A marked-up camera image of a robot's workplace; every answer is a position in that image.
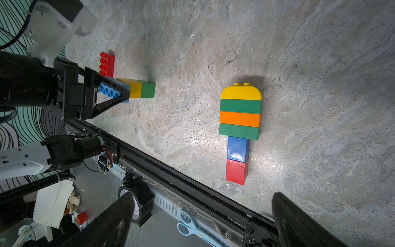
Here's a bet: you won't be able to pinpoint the yellow half-round lego brick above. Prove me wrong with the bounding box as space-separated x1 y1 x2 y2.
221 83 263 100

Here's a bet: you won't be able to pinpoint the green long lego brick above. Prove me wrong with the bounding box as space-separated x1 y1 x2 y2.
219 123 260 141
220 99 262 114

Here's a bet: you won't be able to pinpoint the red square lego brick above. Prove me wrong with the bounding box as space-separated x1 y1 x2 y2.
226 159 249 185

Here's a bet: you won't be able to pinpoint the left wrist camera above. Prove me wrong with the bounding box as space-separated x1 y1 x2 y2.
24 0 98 68

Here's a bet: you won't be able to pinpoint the orange lego brick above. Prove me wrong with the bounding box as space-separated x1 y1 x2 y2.
220 111 261 128

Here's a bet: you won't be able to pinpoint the yellow square lego brick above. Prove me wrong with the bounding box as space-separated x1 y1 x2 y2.
117 78 143 99

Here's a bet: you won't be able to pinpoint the light green square lego brick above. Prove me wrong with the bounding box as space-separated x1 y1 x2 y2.
141 81 156 98

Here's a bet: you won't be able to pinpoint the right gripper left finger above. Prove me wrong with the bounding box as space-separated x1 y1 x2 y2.
61 193 134 247

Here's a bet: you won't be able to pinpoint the blue square lego brick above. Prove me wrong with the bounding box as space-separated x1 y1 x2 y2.
227 136 250 163

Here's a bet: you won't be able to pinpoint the light blue long lego brick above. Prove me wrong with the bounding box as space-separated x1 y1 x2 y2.
98 77 130 99

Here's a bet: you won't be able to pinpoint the white analog clock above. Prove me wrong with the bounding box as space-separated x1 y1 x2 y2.
118 177 155 227

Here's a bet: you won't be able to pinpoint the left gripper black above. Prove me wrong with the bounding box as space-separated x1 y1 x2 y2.
1 51 130 120

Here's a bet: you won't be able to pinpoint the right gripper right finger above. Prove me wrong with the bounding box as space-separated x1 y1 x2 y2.
272 192 346 247

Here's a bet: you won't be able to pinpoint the red long lego brick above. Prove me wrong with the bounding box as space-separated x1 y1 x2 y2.
99 51 115 78

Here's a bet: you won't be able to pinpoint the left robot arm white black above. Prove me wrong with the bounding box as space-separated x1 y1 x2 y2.
1 52 130 180

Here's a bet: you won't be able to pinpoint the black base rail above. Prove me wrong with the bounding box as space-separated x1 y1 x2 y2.
66 120 280 247

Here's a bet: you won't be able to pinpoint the light blue scissors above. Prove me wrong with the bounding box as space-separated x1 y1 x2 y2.
177 210 223 247

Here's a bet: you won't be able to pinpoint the white paper sheets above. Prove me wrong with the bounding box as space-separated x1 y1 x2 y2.
33 180 74 228

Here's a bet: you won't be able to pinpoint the small red white box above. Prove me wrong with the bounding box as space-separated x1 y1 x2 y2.
76 212 88 225

